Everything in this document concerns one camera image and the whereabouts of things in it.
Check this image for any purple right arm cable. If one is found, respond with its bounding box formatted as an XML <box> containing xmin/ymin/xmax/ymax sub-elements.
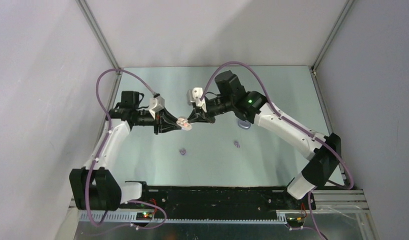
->
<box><xmin>200</xmin><ymin>61</ymin><xmax>355</xmax><ymax>240</ymax></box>

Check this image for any purple earbud charging case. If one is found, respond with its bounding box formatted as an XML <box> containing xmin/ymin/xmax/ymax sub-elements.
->
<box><xmin>237</xmin><ymin>120</ymin><xmax>252</xmax><ymax>130</ymax></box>

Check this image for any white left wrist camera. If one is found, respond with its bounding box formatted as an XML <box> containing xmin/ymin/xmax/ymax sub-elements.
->
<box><xmin>147</xmin><ymin>94</ymin><xmax>165</xmax><ymax>120</ymax></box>

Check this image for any purple earbud near case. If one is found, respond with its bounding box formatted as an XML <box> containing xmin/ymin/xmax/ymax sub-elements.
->
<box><xmin>233</xmin><ymin>140</ymin><xmax>241</xmax><ymax>148</ymax></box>

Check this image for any left controller board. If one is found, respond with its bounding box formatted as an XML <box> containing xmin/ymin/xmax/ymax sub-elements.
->
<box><xmin>135</xmin><ymin>212</ymin><xmax>154</xmax><ymax>221</ymax></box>

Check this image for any controller board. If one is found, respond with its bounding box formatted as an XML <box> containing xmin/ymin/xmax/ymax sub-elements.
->
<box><xmin>135</xmin><ymin>212</ymin><xmax>154</xmax><ymax>221</ymax></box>
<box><xmin>286</xmin><ymin>217</ymin><xmax>306</xmax><ymax>228</ymax></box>

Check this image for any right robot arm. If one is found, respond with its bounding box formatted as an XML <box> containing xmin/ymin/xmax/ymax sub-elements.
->
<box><xmin>177</xmin><ymin>70</ymin><xmax>341</xmax><ymax>209</ymax></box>

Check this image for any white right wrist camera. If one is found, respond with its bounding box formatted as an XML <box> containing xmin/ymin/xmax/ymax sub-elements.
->
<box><xmin>186</xmin><ymin>87</ymin><xmax>206</xmax><ymax>106</ymax></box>

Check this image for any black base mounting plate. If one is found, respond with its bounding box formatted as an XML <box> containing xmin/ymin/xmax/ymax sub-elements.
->
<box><xmin>121</xmin><ymin>186</ymin><xmax>316</xmax><ymax>221</ymax></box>

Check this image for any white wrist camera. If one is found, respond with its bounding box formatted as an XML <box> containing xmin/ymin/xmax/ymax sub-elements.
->
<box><xmin>147</xmin><ymin>94</ymin><xmax>165</xmax><ymax>120</ymax></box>
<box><xmin>186</xmin><ymin>87</ymin><xmax>206</xmax><ymax>106</ymax></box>

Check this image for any right controller board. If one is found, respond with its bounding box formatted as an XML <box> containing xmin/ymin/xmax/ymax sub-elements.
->
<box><xmin>286</xmin><ymin>217</ymin><xmax>306</xmax><ymax>228</ymax></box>

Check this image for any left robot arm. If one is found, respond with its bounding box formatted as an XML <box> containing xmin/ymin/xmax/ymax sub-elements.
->
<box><xmin>69</xmin><ymin>91</ymin><xmax>184</xmax><ymax>211</ymax></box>

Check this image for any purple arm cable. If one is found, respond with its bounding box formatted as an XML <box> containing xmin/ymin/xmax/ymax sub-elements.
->
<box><xmin>200</xmin><ymin>61</ymin><xmax>355</xmax><ymax>240</ymax></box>
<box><xmin>84</xmin><ymin>68</ymin><xmax>167</xmax><ymax>230</ymax></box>

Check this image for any white earbud charging case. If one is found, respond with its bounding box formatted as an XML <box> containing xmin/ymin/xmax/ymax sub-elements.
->
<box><xmin>176</xmin><ymin>116</ymin><xmax>193</xmax><ymax>131</ymax></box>

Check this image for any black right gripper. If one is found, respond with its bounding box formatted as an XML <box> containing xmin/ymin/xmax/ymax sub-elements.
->
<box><xmin>188</xmin><ymin>96</ymin><xmax>234</xmax><ymax>124</ymax></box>

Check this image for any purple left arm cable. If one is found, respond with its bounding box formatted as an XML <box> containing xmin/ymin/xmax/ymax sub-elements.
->
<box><xmin>84</xmin><ymin>68</ymin><xmax>167</xmax><ymax>230</ymax></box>

